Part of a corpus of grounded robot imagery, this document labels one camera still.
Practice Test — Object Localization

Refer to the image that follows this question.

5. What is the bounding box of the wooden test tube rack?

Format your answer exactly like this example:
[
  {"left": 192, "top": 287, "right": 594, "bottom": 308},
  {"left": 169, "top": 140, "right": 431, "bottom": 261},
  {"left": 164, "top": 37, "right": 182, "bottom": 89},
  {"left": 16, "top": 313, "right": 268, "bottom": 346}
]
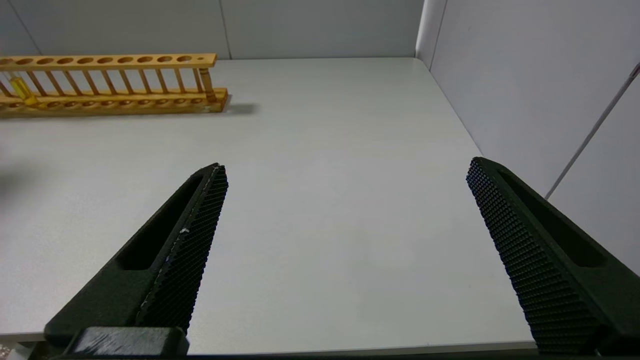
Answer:
[{"left": 0, "top": 53, "right": 230, "bottom": 118}]

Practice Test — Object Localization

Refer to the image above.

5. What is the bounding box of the yellow pigment glass test tube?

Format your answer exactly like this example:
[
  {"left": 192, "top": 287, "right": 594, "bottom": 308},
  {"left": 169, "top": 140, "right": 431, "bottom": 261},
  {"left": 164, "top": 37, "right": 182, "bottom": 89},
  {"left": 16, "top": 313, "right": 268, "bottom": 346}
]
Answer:
[{"left": 7, "top": 72, "right": 39, "bottom": 107}]

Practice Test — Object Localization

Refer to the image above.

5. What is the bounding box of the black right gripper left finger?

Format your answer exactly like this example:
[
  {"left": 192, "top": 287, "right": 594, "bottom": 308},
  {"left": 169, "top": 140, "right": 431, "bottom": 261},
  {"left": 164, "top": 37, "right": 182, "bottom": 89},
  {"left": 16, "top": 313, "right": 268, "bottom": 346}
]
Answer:
[{"left": 44, "top": 162, "right": 229, "bottom": 346}]

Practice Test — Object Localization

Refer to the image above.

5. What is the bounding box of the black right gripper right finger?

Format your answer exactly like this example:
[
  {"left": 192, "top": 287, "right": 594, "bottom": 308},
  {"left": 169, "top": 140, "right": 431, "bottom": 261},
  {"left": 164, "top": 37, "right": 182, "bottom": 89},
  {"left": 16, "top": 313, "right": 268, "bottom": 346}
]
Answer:
[{"left": 466, "top": 156, "right": 640, "bottom": 354}]

